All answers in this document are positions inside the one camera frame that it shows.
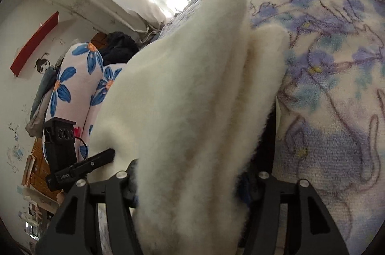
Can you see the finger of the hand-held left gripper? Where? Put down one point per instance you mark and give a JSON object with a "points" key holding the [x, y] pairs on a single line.
{"points": [[99, 160]]}

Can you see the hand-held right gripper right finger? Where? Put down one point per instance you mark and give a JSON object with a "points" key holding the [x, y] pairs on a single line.
{"points": [[245, 190]]}

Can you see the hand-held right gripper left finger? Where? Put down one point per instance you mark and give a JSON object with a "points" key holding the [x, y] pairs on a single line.
{"points": [[118, 200]]}

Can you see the cream fleece sweater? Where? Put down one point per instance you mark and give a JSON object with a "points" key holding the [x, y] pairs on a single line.
{"points": [[195, 92]]}

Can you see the dark clothes pile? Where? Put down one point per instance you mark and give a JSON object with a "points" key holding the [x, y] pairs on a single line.
{"points": [[120, 47]]}

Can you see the wooden drawer cabinet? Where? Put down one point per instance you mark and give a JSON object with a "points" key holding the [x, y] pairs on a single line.
{"points": [[39, 164]]}

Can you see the grey hanging cloth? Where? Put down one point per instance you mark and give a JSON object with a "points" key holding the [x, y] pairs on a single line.
{"points": [[40, 104]]}

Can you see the blue floral fleece blanket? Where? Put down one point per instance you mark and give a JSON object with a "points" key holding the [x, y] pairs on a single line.
{"points": [[331, 62]]}

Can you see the red wall shelf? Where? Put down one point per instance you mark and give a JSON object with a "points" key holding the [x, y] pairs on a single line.
{"points": [[33, 44]]}

